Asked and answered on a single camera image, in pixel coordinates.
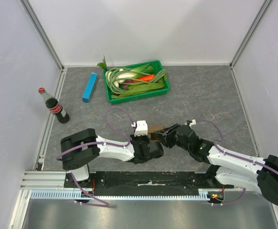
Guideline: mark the green bok choy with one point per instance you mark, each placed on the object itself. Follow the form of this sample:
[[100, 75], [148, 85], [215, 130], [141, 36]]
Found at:
[[147, 68]]

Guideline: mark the green plastic crate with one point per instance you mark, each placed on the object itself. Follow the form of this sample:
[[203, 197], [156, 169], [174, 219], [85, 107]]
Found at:
[[155, 64]]

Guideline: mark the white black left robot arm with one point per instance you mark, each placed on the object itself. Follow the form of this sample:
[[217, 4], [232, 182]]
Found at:
[[81, 148]]

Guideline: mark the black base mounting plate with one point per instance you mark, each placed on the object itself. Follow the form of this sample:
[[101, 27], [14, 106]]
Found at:
[[143, 184]]

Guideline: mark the orange carrot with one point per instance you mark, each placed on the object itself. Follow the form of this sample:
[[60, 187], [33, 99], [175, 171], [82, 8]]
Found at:
[[146, 78]]

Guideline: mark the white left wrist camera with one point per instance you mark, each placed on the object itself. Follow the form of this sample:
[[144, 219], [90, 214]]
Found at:
[[140, 128]]

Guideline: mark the green long beans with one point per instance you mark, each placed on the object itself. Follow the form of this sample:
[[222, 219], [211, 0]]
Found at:
[[119, 86]]

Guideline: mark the cola glass bottle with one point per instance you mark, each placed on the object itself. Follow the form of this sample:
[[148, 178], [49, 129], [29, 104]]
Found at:
[[54, 106]]

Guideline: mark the blue rectangular box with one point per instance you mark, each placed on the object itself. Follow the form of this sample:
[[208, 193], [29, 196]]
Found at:
[[86, 97]]

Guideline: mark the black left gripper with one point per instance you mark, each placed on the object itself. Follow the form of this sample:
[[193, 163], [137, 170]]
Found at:
[[133, 137]]

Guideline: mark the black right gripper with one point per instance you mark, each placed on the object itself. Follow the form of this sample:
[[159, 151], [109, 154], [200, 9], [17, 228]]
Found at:
[[173, 134]]

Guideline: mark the large green leaf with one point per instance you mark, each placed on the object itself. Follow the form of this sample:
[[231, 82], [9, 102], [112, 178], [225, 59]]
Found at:
[[141, 88]]

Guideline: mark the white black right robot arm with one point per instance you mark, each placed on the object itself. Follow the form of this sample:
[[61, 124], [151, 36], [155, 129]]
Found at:
[[231, 168]]

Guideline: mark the brown cardboard box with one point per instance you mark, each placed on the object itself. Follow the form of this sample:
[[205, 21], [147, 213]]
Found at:
[[151, 131]]

